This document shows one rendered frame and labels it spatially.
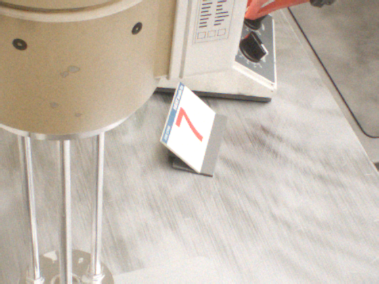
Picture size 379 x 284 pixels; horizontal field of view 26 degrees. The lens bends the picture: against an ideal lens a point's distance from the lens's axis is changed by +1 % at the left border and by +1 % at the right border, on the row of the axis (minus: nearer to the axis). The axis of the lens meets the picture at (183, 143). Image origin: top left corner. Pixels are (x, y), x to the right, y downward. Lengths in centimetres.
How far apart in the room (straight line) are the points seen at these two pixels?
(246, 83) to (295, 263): 22
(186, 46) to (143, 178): 50
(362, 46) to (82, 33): 136
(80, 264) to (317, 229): 33
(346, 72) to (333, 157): 70
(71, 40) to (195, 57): 7
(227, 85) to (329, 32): 77
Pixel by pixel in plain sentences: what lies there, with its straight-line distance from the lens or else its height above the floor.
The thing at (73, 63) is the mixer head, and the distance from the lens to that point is 34.
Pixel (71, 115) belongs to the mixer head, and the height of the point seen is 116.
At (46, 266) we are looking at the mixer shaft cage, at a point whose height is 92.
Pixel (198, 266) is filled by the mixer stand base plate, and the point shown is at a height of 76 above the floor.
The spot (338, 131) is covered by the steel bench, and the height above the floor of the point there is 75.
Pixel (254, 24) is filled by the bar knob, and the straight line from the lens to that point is 97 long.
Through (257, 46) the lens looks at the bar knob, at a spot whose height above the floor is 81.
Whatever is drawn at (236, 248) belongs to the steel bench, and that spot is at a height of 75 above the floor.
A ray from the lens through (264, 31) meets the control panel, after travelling 99.
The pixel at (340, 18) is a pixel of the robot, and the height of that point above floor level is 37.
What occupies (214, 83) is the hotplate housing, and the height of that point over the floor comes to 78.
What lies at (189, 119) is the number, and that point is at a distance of 88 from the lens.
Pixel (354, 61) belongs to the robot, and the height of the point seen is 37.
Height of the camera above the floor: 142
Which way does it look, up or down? 49 degrees down
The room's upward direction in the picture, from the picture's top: 8 degrees clockwise
